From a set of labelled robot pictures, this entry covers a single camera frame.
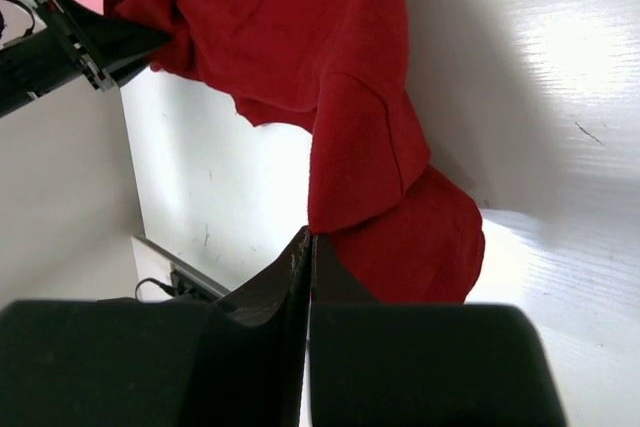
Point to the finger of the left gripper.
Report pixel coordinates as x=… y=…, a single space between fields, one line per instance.
x=95 y=17
x=124 y=53

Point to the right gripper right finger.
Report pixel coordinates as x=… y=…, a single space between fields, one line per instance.
x=376 y=364

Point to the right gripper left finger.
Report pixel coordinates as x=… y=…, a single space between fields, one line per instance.
x=238 y=361

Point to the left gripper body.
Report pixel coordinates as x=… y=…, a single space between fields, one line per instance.
x=38 y=63

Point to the dark red t shirt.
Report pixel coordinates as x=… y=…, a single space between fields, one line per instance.
x=338 y=69

